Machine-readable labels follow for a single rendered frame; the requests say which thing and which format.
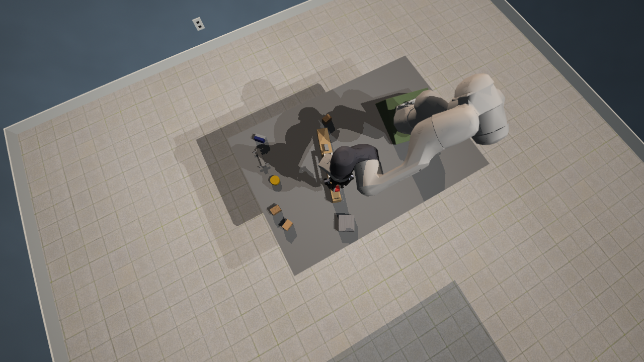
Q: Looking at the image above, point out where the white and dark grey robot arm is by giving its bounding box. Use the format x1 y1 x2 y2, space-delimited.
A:
318 73 509 196

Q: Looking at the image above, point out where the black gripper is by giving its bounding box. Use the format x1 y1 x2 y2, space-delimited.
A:
324 174 354 192

